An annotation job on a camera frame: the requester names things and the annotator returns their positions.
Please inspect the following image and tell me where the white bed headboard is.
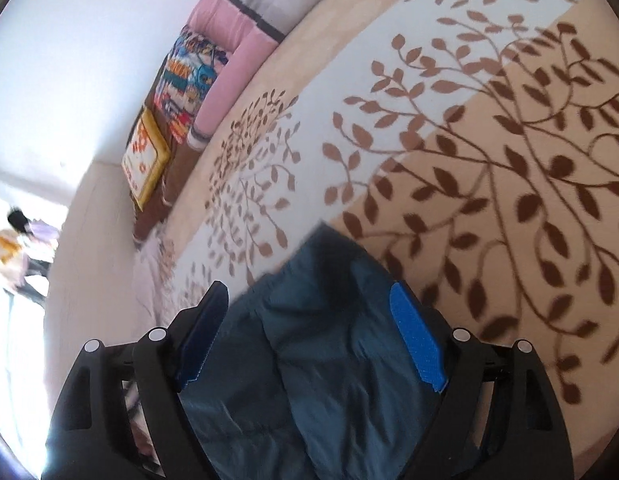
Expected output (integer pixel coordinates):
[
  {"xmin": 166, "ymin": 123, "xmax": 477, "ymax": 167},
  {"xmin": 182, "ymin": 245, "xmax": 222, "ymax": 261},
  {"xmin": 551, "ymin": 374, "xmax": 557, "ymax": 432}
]
[{"xmin": 42, "ymin": 160, "xmax": 140, "ymax": 461}]

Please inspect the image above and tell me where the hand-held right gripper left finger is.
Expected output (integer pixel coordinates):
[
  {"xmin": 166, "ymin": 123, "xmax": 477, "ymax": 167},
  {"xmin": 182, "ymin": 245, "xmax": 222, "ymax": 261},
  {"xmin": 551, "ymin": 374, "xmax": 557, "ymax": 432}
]
[{"xmin": 42, "ymin": 281, "xmax": 230, "ymax": 480}]

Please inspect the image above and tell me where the blurry yellow white object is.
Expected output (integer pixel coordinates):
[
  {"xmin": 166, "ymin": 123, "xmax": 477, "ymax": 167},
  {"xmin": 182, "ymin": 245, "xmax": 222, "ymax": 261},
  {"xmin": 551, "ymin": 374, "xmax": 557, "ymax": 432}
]
[{"xmin": 0, "ymin": 210, "xmax": 58, "ymax": 306}]

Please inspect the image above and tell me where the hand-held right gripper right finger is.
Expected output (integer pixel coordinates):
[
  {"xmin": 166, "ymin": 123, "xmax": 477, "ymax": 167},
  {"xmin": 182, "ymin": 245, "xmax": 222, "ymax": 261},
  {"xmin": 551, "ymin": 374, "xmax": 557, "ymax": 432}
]
[{"xmin": 389, "ymin": 282, "xmax": 575, "ymax": 480}]

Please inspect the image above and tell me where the brown striped pillow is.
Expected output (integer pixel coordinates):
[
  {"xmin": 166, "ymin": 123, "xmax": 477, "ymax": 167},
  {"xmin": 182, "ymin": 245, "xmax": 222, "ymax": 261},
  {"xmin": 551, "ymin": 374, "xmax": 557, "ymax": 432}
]
[{"xmin": 132, "ymin": 85, "xmax": 200, "ymax": 248}]

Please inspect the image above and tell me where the yellow bordered floral cushion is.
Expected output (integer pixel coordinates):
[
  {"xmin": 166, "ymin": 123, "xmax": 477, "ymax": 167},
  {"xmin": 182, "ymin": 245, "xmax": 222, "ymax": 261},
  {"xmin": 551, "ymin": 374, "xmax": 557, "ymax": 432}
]
[{"xmin": 120, "ymin": 107, "xmax": 171, "ymax": 211}]

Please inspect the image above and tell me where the pale pink cloth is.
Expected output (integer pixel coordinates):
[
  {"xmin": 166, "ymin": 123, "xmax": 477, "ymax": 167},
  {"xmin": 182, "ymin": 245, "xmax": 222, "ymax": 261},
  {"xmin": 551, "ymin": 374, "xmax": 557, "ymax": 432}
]
[{"xmin": 132, "ymin": 232, "xmax": 178, "ymax": 321}]

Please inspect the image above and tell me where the dark teal quilted jacket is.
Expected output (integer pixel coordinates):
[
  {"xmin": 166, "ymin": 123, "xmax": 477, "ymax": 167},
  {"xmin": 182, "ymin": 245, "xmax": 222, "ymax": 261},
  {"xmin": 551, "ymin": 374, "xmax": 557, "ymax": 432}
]
[{"xmin": 177, "ymin": 222, "xmax": 490, "ymax": 480}]

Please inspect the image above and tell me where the pink striped folded quilt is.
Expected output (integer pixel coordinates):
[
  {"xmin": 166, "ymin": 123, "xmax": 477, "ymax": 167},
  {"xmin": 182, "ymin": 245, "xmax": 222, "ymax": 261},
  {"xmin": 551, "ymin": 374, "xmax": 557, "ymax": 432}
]
[{"xmin": 184, "ymin": 0, "xmax": 360, "ymax": 151}]

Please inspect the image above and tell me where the colourful printed pillow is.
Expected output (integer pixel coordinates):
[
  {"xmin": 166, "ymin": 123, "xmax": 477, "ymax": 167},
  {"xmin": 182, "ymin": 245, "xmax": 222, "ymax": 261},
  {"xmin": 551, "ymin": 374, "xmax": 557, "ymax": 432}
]
[{"xmin": 150, "ymin": 27, "xmax": 235, "ymax": 148}]

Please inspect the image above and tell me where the leaf print bed sheet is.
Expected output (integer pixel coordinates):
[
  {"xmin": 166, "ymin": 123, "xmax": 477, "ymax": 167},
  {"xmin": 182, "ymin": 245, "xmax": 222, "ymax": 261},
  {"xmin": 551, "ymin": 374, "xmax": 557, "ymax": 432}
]
[{"xmin": 134, "ymin": 0, "xmax": 619, "ymax": 461}]

